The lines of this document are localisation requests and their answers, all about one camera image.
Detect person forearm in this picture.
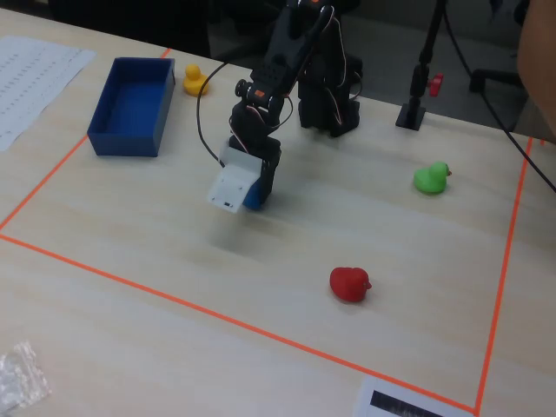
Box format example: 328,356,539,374
516,0,556,145

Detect blue rectangular box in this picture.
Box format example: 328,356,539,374
86,56,176,157

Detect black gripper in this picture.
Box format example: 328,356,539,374
227,102,283,205

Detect black camera stand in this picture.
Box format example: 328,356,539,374
394,0,449,131

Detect white paper with barcode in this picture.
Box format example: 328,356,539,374
353,375,475,417

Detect printed white paper sheet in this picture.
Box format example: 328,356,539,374
0,35,97,153

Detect red rubber duck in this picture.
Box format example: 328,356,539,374
328,266,374,304

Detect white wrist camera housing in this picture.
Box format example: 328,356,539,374
205,138,264,215

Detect black office chair base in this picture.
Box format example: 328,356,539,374
467,67,524,93

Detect yellow rubber duck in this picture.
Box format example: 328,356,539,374
182,63,210,96

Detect black stand cable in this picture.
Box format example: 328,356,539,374
441,8,556,194

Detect black camera cable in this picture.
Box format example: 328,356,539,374
195,60,232,169

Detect orange tape line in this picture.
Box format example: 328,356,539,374
0,47,172,231
474,136,534,414
0,233,478,414

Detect red clamp knob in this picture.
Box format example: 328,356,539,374
427,72,445,98

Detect green rubber duck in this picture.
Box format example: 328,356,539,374
412,161,453,195

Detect clear plastic bag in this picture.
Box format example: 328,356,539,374
0,340,54,414

